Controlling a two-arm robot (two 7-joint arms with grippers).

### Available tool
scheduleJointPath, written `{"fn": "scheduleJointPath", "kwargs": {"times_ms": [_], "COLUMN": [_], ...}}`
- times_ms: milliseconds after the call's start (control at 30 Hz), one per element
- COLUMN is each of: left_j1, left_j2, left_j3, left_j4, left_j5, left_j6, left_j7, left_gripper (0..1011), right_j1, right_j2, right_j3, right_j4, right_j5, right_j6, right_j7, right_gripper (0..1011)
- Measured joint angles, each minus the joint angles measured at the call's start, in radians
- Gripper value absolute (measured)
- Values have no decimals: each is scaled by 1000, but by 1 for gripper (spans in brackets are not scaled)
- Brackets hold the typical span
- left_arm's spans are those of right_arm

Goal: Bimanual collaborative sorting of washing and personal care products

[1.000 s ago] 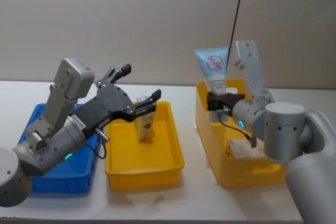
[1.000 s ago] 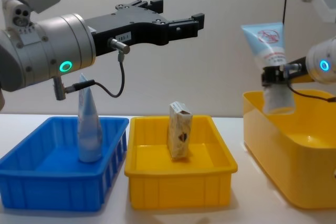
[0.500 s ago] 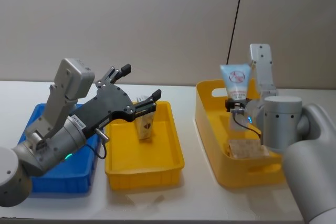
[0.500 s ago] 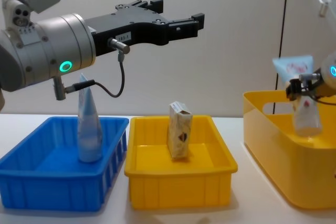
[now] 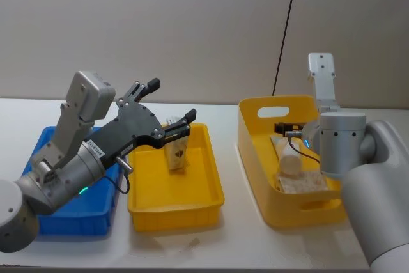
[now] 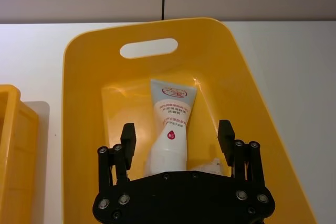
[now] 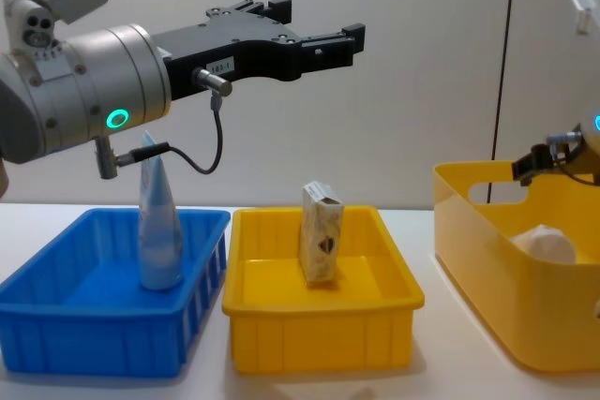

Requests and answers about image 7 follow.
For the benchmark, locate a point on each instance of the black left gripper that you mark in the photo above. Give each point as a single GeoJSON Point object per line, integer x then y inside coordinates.
{"type": "Point", "coordinates": [262, 51]}

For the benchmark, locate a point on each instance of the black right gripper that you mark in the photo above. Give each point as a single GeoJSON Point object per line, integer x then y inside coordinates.
{"type": "Point", "coordinates": [558, 156]}

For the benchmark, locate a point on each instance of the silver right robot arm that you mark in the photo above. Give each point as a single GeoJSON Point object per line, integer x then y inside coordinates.
{"type": "Point", "coordinates": [593, 137]}

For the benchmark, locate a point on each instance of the silver and grey left robot arm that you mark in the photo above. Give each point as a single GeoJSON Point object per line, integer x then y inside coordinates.
{"type": "Point", "coordinates": [94, 86]}

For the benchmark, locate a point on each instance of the white round wrapped item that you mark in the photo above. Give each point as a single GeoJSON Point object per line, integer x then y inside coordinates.
{"type": "Point", "coordinates": [544, 243]}

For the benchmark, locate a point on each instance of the beige snack packet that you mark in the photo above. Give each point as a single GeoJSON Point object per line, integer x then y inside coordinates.
{"type": "Point", "coordinates": [321, 236]}

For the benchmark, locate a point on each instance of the pale blue squeeze tube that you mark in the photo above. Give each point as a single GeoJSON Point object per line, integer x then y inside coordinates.
{"type": "Point", "coordinates": [159, 241]}

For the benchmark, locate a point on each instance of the shallow yellow plastic bin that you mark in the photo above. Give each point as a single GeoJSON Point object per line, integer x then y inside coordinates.
{"type": "Point", "coordinates": [319, 334]}

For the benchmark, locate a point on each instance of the blue plastic bin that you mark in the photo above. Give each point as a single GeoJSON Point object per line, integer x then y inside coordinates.
{"type": "Point", "coordinates": [84, 325]}

